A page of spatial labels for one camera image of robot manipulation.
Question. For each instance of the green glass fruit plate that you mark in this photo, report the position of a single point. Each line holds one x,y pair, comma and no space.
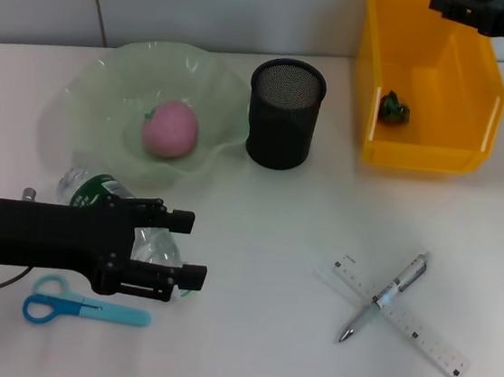
108,90

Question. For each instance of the green label water bottle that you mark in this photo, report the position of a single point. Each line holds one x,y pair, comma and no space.
92,191

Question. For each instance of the black mesh pen holder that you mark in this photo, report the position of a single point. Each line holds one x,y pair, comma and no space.
281,128

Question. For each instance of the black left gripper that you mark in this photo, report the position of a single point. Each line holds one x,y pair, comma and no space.
55,236

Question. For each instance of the yellow plastic bin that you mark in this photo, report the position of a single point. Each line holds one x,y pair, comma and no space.
444,142

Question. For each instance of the blue scissors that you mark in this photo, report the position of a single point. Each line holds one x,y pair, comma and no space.
97,312

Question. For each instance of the silver ballpoint pen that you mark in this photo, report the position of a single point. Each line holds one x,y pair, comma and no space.
385,297

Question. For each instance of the green plastic wrapper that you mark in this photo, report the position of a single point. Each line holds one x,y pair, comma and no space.
395,108

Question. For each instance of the pink peach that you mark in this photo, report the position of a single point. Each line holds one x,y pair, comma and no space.
171,129

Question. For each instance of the clear plastic ruler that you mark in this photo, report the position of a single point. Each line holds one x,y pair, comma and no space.
430,341

